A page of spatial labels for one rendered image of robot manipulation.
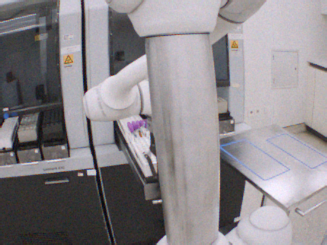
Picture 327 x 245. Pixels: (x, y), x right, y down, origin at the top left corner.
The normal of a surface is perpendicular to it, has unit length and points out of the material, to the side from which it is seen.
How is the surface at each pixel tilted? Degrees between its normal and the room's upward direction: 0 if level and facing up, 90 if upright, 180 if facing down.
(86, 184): 90
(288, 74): 90
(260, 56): 90
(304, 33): 90
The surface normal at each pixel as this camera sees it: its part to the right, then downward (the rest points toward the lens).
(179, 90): -0.20, 0.26
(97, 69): 0.29, 0.33
